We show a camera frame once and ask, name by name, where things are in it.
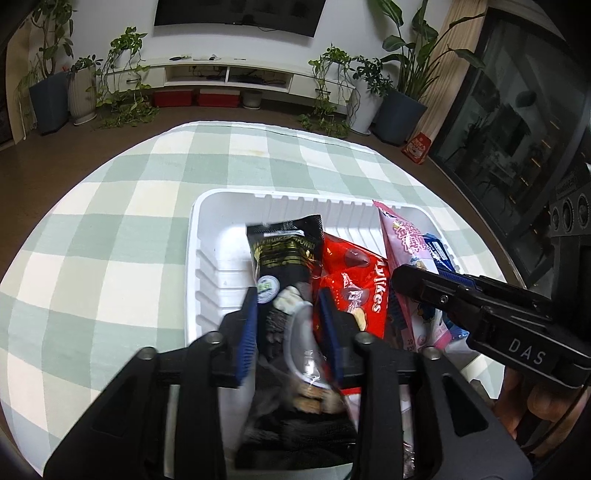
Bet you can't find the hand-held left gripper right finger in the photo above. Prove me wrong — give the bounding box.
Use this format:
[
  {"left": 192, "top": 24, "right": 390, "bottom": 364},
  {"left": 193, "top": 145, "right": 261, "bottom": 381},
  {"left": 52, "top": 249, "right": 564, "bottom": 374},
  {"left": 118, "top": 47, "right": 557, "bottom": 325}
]
[{"left": 316, "top": 287, "right": 534, "bottom": 480}]

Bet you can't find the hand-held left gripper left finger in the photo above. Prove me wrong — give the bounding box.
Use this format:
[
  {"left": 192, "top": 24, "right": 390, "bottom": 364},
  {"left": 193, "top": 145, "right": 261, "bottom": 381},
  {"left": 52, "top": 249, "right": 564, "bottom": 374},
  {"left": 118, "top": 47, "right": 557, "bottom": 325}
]
[{"left": 44, "top": 287, "right": 259, "bottom": 480}]

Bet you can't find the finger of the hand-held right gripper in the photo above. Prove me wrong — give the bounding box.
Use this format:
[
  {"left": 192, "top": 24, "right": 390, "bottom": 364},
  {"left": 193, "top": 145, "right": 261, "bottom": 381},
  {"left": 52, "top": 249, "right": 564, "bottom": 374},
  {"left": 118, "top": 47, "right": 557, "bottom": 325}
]
[
  {"left": 438, "top": 272, "right": 522, "bottom": 297},
  {"left": 392, "top": 264, "right": 483, "bottom": 330}
]

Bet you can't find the dark blue cake packet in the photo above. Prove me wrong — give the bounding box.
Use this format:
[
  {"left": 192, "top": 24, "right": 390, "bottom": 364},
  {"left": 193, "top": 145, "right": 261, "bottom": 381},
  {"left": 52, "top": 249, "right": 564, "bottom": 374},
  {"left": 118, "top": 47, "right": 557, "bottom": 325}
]
[{"left": 421, "top": 233, "right": 469, "bottom": 342}]

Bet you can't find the pale pink snack packet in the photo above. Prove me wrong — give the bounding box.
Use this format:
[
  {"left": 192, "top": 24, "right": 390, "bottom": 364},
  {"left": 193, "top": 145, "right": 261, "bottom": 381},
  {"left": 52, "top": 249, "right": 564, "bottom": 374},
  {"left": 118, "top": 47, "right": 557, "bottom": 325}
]
[{"left": 372, "top": 200, "right": 455, "bottom": 354}]

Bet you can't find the red chocolate ball packet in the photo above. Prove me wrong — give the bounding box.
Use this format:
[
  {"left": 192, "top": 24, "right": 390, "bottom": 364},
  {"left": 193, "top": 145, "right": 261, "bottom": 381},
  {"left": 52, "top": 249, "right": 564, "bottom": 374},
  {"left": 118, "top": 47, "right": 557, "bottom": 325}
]
[{"left": 310, "top": 232, "right": 394, "bottom": 342}]

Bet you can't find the white plastic tray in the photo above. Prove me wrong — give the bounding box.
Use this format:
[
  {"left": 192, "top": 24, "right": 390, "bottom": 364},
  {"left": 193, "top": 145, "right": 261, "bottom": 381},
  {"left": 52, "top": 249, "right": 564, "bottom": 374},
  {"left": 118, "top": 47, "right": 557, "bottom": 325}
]
[{"left": 185, "top": 188, "right": 502, "bottom": 480}]

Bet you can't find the black snack packet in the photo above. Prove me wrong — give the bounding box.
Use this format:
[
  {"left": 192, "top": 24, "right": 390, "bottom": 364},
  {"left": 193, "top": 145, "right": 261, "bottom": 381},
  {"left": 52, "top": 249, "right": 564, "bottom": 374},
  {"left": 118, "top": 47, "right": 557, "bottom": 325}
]
[{"left": 233, "top": 215, "right": 361, "bottom": 472}]

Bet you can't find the person's right hand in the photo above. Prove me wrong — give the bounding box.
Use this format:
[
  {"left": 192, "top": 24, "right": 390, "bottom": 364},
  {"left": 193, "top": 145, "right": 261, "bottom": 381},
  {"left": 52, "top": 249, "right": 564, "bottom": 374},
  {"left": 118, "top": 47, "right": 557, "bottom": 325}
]
[{"left": 492, "top": 369, "right": 591, "bottom": 457}]

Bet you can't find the red paper bag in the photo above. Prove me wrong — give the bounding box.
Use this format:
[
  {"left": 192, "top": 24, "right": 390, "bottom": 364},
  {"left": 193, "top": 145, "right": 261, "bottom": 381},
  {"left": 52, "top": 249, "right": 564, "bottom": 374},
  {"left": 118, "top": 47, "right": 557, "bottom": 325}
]
[{"left": 401, "top": 133, "right": 431, "bottom": 165}]

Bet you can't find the glass sliding door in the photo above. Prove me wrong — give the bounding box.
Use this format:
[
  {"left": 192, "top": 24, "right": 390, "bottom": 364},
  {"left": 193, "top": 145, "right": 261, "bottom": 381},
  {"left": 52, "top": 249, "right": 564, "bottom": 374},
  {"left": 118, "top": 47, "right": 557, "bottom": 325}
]
[{"left": 429, "top": 9, "right": 591, "bottom": 241}]

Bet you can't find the round table with checkered cloth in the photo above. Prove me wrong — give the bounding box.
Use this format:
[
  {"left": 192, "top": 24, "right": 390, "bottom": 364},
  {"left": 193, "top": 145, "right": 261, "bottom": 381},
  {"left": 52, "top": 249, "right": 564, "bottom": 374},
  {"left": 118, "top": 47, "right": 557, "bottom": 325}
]
[{"left": 0, "top": 121, "right": 509, "bottom": 462}]

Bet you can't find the large-leaf plant dark pot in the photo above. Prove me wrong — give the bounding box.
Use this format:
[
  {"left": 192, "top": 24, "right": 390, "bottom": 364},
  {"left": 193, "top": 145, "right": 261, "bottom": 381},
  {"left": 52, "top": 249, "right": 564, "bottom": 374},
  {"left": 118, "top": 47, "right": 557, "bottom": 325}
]
[{"left": 367, "top": 0, "right": 485, "bottom": 146}]

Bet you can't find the bushy plant smooth white pot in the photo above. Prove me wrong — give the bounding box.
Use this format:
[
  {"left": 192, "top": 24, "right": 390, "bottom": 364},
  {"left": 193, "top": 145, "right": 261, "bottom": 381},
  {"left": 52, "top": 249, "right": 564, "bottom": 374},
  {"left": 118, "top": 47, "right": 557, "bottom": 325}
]
[{"left": 346, "top": 55, "right": 393, "bottom": 136}]

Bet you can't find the beige curtain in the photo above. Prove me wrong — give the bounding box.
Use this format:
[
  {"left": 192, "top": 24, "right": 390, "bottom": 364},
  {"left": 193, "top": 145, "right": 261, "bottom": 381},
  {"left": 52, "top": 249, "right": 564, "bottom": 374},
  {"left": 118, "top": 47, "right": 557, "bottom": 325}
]
[{"left": 416, "top": 0, "right": 485, "bottom": 153}]

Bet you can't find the red storage box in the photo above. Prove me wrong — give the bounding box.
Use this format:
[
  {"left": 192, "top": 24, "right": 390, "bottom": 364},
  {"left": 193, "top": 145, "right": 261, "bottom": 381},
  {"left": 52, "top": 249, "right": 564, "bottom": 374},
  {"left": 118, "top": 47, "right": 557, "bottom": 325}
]
[
  {"left": 198, "top": 89, "right": 242, "bottom": 108},
  {"left": 154, "top": 90, "right": 194, "bottom": 108}
]

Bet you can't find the trailing pothos plant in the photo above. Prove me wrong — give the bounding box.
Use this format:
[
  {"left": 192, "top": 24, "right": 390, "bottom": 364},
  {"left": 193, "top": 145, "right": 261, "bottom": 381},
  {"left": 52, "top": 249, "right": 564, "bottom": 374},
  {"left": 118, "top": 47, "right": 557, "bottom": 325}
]
[
  {"left": 298, "top": 44, "right": 358, "bottom": 139},
  {"left": 95, "top": 27, "right": 160, "bottom": 130}
]

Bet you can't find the white television cabinet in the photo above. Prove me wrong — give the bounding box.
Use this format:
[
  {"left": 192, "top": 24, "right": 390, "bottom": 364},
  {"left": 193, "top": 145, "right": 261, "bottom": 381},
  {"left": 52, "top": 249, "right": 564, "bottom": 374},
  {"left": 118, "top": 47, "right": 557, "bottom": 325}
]
[{"left": 108, "top": 55, "right": 356, "bottom": 109}]

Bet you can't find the small plant ribbed white pot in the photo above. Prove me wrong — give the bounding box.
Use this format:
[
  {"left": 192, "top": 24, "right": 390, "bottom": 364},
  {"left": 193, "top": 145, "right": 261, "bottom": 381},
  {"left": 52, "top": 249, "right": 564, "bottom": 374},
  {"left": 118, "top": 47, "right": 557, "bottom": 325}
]
[{"left": 68, "top": 54, "right": 105, "bottom": 125}]

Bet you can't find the potted tree in grey pot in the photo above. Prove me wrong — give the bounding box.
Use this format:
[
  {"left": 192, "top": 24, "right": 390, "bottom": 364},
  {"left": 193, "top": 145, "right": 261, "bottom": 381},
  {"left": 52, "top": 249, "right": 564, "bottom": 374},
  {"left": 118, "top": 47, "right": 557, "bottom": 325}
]
[{"left": 16, "top": 0, "right": 77, "bottom": 137}]

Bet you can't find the black wall television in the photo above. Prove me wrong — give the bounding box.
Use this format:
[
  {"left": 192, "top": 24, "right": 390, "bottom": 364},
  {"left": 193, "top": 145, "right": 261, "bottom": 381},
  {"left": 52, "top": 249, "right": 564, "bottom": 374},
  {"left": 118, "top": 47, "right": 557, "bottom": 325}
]
[{"left": 154, "top": 0, "right": 326, "bottom": 38}]

